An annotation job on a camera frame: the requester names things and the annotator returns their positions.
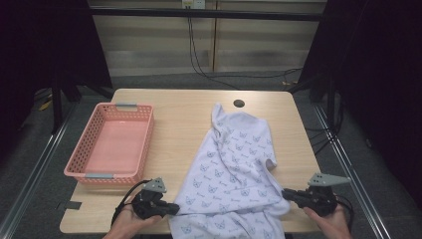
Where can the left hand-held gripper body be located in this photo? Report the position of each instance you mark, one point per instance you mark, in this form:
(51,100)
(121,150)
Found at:
(149,202)

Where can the black metal stand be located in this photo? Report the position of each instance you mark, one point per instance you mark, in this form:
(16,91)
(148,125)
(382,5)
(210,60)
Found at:
(57,109)
(330,103)

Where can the metal floor rail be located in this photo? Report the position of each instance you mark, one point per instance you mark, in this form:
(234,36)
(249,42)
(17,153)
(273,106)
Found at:
(31,172)
(351,172)

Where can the white printed shirt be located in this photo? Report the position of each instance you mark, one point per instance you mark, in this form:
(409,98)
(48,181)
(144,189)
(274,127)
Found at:
(232,172)

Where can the person's right hand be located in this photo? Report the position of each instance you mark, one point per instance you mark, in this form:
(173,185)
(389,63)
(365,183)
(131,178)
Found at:
(333,222)

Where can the black curtain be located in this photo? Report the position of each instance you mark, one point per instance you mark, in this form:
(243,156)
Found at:
(381,83)
(43,43)

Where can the yellow object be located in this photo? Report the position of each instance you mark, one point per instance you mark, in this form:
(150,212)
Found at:
(44,106)

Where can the pink plastic basket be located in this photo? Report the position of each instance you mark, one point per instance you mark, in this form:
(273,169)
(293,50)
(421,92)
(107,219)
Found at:
(114,146)

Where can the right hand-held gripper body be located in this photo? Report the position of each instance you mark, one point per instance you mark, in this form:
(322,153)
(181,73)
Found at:
(320,199)

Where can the person's left hand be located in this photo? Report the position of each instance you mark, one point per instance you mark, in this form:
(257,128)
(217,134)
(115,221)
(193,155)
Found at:
(131,222)

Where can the black horizontal bar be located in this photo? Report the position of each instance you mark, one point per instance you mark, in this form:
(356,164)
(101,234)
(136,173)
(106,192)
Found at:
(205,14)

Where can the white wall power outlet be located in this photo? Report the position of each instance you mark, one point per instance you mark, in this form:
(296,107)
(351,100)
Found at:
(195,4)

